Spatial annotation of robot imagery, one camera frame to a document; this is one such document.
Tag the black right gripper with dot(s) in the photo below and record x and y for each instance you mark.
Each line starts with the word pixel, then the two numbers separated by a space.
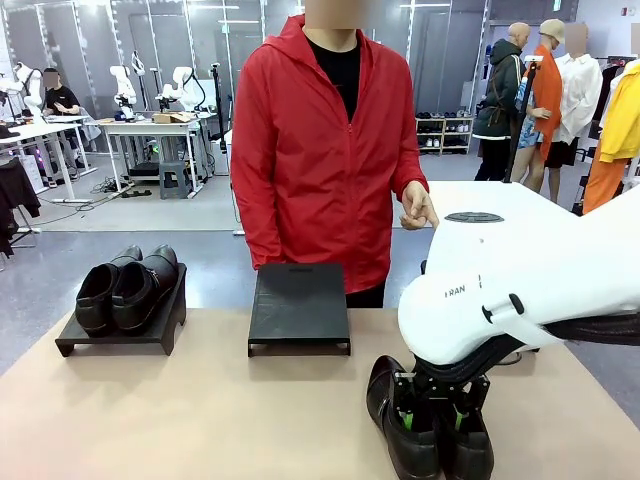
pixel 450 387

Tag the black leather dress shoe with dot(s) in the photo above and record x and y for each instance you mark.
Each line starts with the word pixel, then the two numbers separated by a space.
pixel 395 440
pixel 97 295
pixel 142 290
pixel 470 450

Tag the person's right forearm red sleeve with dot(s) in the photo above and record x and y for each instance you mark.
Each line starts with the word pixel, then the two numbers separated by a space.
pixel 265 240

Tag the small white robot arm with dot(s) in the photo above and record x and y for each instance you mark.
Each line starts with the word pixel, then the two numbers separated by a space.
pixel 125 90
pixel 182 90

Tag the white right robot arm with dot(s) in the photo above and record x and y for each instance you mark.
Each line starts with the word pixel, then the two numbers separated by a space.
pixel 530 270

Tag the person's left forearm red sleeve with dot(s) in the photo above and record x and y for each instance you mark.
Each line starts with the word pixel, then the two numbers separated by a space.
pixel 410 170

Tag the black shoe stand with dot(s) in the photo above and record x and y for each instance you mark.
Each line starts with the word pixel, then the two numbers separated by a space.
pixel 170 320
pixel 300 305

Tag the person in red jacket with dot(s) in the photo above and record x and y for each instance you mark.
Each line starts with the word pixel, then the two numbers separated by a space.
pixel 310 165

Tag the seated person in black shirt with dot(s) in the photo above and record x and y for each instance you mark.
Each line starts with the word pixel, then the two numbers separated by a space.
pixel 62 100

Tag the person's left hand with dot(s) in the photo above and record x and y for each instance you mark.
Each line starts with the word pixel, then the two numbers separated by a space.
pixel 417 205

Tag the white shoe rack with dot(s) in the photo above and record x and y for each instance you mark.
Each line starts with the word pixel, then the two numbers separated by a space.
pixel 445 134

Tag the white clothes rack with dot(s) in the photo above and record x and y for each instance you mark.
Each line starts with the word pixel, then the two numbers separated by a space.
pixel 634 170

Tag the mannequin in dark jacket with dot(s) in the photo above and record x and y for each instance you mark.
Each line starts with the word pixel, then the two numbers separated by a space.
pixel 500 100

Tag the mannequin with orange scarf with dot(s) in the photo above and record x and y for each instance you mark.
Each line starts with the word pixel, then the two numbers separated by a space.
pixel 545 100

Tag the mannequin in yellow and orange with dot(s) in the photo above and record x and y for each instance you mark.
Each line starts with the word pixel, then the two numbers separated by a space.
pixel 617 130

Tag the figure in white shirt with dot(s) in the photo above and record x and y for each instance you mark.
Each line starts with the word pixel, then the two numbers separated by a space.
pixel 580 95

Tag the grey step stool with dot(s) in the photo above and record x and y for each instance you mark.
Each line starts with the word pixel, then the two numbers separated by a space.
pixel 175 181

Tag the black tripod pole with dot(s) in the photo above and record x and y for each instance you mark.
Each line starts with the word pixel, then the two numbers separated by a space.
pixel 218 100

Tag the cardboard box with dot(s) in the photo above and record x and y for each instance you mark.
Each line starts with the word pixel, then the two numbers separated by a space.
pixel 172 118

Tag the white desk with robot arms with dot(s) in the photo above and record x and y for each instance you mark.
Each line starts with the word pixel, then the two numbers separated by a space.
pixel 150 127

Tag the white power strip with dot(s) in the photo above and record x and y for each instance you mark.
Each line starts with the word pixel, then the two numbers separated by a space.
pixel 72 200

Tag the dark hanging clothes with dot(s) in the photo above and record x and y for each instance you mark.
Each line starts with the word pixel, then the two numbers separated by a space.
pixel 15 195

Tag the white desk with thin legs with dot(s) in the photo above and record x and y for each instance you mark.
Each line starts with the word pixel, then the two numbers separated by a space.
pixel 40 131

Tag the black tripod with white camera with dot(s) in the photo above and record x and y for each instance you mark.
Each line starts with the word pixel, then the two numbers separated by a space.
pixel 522 110

